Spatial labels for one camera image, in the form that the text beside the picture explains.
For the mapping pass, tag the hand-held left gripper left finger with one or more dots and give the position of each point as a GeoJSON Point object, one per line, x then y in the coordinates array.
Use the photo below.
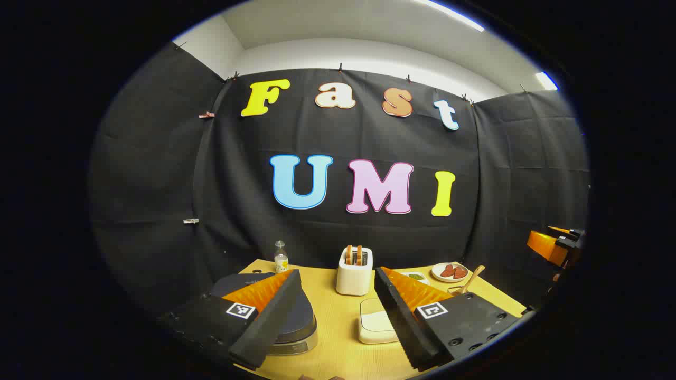
{"type": "Point", "coordinates": [272, 311]}

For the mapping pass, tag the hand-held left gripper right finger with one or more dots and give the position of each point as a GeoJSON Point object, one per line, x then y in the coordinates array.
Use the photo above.
{"type": "Point", "coordinates": [396, 316]}

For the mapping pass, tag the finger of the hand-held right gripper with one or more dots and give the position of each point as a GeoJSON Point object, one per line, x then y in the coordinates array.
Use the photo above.
{"type": "Point", "coordinates": [546, 248]}
{"type": "Point", "coordinates": [560, 231]}

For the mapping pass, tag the dark grey rice cooker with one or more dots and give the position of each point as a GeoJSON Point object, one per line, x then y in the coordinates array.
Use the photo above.
{"type": "Point", "coordinates": [302, 322]}

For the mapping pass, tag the wooden spoon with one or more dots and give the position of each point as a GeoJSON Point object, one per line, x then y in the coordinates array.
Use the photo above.
{"type": "Point", "coordinates": [475, 275]}

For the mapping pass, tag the clear plastic rice box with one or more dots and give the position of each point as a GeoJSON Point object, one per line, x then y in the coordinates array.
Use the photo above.
{"type": "Point", "coordinates": [374, 306]}

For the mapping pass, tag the white divided plate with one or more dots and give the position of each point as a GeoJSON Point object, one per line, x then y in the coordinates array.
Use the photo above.
{"type": "Point", "coordinates": [417, 276]}

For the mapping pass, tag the small yellow label bottle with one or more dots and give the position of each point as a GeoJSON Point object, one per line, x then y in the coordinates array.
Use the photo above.
{"type": "Point", "coordinates": [281, 259]}

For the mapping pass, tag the white toaster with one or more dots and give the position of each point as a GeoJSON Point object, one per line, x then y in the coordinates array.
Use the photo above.
{"type": "Point", "coordinates": [353, 279]}

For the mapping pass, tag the white round plate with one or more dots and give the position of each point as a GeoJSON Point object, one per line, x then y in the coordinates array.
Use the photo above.
{"type": "Point", "coordinates": [438, 274]}

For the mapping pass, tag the red meat slice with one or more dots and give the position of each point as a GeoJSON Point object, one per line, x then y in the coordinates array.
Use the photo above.
{"type": "Point", "coordinates": [448, 271]}
{"type": "Point", "coordinates": [460, 272]}

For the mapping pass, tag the toasted bread slice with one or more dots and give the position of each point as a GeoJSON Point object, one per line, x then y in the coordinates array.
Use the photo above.
{"type": "Point", "coordinates": [349, 255]}
{"type": "Point", "coordinates": [359, 256]}

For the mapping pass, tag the ceiling light strip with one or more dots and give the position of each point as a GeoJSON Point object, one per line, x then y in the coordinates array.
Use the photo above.
{"type": "Point", "coordinates": [546, 81]}

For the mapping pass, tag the black backdrop cloth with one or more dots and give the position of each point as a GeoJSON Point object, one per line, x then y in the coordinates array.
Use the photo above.
{"type": "Point", "coordinates": [158, 184]}

